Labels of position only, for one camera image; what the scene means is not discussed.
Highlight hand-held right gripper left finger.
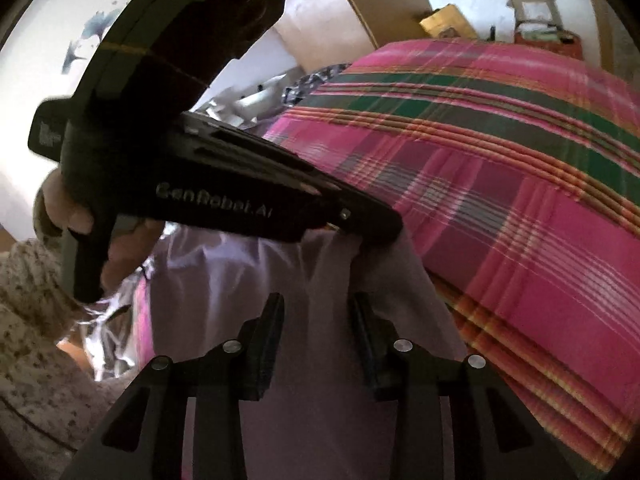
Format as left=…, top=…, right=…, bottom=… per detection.
left=62, top=291, right=286, bottom=480

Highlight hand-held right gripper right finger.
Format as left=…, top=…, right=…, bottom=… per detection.
left=348, top=291, right=576, bottom=480

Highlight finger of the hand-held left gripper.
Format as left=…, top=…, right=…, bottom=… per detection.
left=329, top=203, right=405, bottom=247

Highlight purple fleece pants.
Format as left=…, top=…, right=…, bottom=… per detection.
left=132, top=222, right=469, bottom=480

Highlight person's left forearm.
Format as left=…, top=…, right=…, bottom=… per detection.
left=0, top=237, right=141, bottom=461

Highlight person's left hand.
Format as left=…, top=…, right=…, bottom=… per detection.
left=32, top=170, right=166, bottom=293

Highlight plaid bed sheet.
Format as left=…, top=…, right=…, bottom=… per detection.
left=130, top=37, right=640, bottom=473

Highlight grey floral cloth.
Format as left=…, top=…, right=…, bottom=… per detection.
left=282, top=62, right=354, bottom=106

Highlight wooden wardrobe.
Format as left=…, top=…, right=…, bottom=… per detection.
left=270, top=0, right=434, bottom=76

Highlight yellow cardboard box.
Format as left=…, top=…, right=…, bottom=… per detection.
left=419, top=4, right=479, bottom=41

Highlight red storage box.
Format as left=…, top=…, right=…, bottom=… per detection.
left=515, top=27, right=584, bottom=61

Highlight brown cardboard box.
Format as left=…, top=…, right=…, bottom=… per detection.
left=502, top=0, right=564, bottom=31

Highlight cartoon wall sticker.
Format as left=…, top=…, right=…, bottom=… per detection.
left=62, top=10, right=117, bottom=74

